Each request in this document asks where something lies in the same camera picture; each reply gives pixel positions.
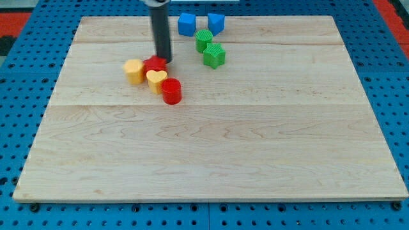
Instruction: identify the blue cube block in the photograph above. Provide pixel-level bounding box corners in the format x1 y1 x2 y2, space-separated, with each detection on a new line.
178 13 196 37

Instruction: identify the red star block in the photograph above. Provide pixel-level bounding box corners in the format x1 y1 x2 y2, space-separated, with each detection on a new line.
143 55 167 74

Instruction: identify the green star block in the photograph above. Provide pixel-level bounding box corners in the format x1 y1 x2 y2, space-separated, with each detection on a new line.
203 43 226 69

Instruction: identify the blue triangle block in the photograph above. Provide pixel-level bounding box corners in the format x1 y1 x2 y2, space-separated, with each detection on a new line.
208 13 225 36

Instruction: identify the yellow pentagon block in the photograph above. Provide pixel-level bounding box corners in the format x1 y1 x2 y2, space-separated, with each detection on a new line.
123 59 144 84

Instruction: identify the yellow heart block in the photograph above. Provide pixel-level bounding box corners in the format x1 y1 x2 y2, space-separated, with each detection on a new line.
146 70 167 95

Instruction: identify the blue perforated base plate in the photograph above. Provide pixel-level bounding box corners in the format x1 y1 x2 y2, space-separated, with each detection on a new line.
1 0 408 229

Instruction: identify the light wooden board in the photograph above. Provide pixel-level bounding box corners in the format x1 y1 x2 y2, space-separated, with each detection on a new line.
13 16 408 203

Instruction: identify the green cylinder block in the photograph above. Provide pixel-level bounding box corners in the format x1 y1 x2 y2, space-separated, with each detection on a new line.
195 29 213 53

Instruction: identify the red cylinder block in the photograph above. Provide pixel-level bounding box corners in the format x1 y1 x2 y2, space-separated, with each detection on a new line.
161 78 182 105

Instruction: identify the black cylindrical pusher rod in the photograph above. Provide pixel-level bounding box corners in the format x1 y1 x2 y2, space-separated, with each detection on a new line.
143 0 173 63

